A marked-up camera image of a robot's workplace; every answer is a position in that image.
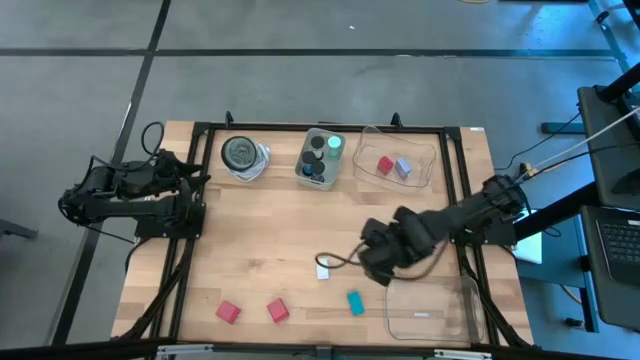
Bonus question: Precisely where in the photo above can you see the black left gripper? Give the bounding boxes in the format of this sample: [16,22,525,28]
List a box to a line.
[149,149,212,196]

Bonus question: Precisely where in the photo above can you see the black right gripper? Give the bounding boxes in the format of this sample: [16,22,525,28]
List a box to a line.
[357,205,450,287]

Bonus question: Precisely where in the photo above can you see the teal charger plug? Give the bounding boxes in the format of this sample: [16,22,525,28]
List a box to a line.
[346,290,366,317]

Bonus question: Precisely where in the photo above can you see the blue bottle black cap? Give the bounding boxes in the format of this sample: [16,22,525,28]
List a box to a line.
[300,150,318,178]

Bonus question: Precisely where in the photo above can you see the mint green bottle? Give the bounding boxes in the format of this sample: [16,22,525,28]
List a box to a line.
[326,134,345,161]

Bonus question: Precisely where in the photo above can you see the white bottle black cap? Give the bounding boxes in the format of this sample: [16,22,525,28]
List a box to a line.
[309,134,327,160]

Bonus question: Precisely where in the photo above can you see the round black-lidded clear container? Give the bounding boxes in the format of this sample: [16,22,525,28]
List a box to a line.
[220,135,272,184]

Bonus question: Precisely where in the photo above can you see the clear tray white label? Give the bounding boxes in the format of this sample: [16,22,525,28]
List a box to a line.
[383,272,486,344]

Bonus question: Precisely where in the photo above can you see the clear tray wavy rim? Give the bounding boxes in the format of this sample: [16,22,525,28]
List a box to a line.
[351,124,437,196]

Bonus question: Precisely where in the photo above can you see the grey plastic bin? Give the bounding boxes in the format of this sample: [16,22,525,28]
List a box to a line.
[294,127,347,192]

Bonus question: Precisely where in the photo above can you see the white box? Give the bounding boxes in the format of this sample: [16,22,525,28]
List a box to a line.
[513,208,544,265]

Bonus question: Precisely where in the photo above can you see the square red charger plug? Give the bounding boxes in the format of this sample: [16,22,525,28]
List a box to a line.
[266,297,291,324]
[215,299,243,325]

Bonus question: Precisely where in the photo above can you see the black diagonal stand beam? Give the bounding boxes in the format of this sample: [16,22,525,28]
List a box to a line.
[512,182,601,241]

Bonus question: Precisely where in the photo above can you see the dark floor object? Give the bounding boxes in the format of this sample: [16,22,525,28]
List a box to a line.
[0,218,39,240]

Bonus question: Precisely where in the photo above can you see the black floor foot bar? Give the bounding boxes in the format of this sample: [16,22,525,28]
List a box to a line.
[541,121,586,135]

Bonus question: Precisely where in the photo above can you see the black crossbar silver brackets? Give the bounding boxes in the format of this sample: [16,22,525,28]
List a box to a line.
[0,338,640,360]

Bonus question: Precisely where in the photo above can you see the black desk top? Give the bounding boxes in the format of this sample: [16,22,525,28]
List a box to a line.
[577,84,640,211]

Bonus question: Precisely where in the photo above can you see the black laptop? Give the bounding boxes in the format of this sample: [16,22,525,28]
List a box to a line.
[579,204,640,331]

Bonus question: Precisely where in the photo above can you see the black computer mouse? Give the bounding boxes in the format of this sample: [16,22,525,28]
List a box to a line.
[610,168,640,197]

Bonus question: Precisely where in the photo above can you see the black slanted pole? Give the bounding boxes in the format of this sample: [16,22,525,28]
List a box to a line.
[594,62,640,104]

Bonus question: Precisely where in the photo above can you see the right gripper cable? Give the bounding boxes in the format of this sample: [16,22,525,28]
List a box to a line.
[314,244,365,271]

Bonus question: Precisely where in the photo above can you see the teal desk frame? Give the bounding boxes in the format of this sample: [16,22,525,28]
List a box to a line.
[517,214,601,334]

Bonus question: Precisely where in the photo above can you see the white cable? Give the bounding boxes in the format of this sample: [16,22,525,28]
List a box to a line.
[532,107,640,171]

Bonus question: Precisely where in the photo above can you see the teal metal frame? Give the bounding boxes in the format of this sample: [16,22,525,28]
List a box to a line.
[587,0,640,76]

